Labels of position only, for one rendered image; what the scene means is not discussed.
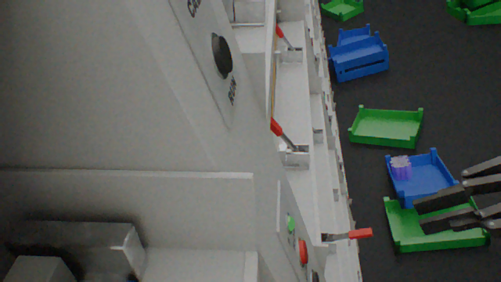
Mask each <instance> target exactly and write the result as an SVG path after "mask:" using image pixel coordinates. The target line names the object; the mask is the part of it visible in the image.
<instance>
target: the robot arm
mask: <svg viewBox="0 0 501 282"><path fill-rule="evenodd" d="M461 175H462V180H461V182H460V183H459V184H456V185H454V186H449V187H446V188H442V189H440V190H438V191H437V193H436V194H432V195H430V196H426V197H422V198H419V199H416V200H413V201H412V203H413V206H414V208H415V209H416V211H417V213H418V215H423V214H427V213H429V212H435V211H437V210H441V209H445V208H450V207H453V206H456V205H459V204H465V203H467V202H469V199H471V198H470V196H474V195H480V194H485V193H498V192H501V156H499V157H496V158H493V159H491V160H489V161H486V162H483V163H481V164H476V165H475V166H472V167H470V168H466V169H464V170H462V172H461ZM418 221H419V224H420V227H421V229H422V230H423V232H424V234H425V235H428V234H432V233H438V232H441V231H444V232H445V231H448V230H452V231H453V232H454V233H459V232H462V231H465V230H472V229H476V228H482V229H484V230H486V231H487V232H488V233H489V234H490V236H491V237H492V238H501V203H498V204H495V205H493V206H491V207H488V208H486V209H483V210H480V211H478V209H477V208H476V209H473V208H472V207H471V206H470V207H466V208H461V209H458V210H455V211H450V212H446V213H443V214H439V215H434V216H431V217H427V218H425V219H419V220H418Z"/></svg>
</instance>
